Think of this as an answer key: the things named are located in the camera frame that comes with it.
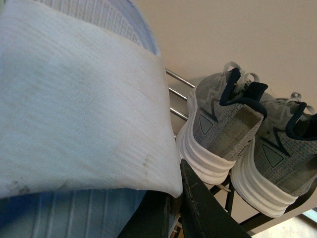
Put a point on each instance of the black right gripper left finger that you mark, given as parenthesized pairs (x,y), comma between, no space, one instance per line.
(154,218)

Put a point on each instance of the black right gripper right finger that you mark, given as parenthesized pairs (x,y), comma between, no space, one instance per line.
(201,214)

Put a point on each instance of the grey knit sneaker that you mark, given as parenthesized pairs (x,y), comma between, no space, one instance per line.
(224,115)
(280,163)

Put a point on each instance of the light blue slipper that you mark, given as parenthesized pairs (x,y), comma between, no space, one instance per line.
(85,125)

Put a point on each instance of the black metal shoe rack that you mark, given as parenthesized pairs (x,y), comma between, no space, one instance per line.
(250,219)

